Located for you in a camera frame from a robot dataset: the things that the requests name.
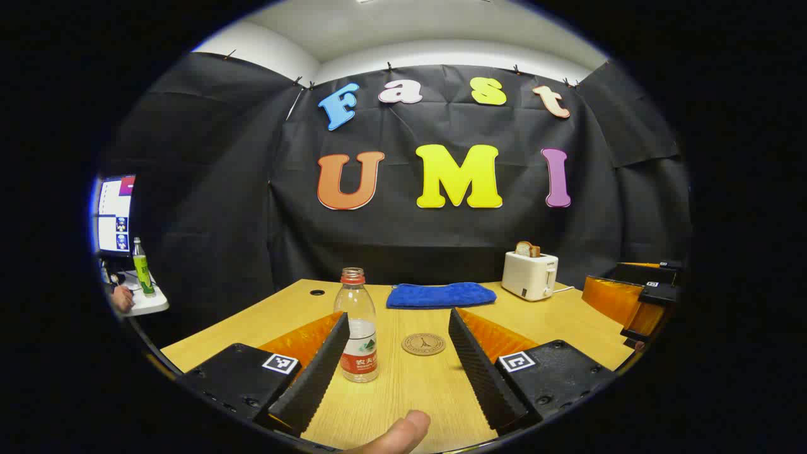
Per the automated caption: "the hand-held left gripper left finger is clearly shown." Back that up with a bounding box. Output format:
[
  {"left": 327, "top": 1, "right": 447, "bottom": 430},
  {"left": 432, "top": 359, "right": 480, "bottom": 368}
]
[{"left": 180, "top": 311, "right": 351, "bottom": 438}]

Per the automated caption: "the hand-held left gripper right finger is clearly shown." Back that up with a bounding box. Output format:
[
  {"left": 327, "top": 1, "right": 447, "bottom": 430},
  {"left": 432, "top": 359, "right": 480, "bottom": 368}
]
[{"left": 448, "top": 308, "right": 618, "bottom": 437}]

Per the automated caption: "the clear plastic water bottle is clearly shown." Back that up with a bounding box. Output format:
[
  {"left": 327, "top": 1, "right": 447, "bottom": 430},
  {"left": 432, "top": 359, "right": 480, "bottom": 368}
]
[{"left": 334, "top": 267, "right": 380, "bottom": 383}]

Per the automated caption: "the round wooden coaster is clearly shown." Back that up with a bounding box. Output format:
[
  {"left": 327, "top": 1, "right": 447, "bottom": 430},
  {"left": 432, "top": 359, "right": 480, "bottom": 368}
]
[{"left": 402, "top": 332, "right": 446, "bottom": 356}]

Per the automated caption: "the green drink bottle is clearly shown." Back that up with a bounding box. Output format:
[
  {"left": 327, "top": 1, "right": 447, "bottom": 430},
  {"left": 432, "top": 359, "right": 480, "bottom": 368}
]
[{"left": 131, "top": 237, "right": 156, "bottom": 297}]

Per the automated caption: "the white toaster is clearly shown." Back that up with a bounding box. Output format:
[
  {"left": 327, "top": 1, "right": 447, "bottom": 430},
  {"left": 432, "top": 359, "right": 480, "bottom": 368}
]
[{"left": 502, "top": 251, "right": 559, "bottom": 301}]

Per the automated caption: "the blue folded towel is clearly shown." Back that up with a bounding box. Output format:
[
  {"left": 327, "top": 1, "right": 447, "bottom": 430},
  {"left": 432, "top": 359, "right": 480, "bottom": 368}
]
[{"left": 386, "top": 282, "right": 497, "bottom": 310}]

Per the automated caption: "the black backdrop cloth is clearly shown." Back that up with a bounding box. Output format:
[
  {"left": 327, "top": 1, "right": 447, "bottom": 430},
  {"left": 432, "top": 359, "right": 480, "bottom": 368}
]
[{"left": 104, "top": 52, "right": 691, "bottom": 335}]

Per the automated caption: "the small white side table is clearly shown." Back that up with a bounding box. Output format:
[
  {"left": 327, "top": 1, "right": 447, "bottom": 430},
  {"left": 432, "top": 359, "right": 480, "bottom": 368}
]
[{"left": 104, "top": 271, "right": 170, "bottom": 317}]

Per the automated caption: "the computer monitor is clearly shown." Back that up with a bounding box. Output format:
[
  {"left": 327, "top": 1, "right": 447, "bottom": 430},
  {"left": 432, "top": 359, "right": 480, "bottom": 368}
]
[{"left": 96, "top": 175, "right": 136, "bottom": 256}]

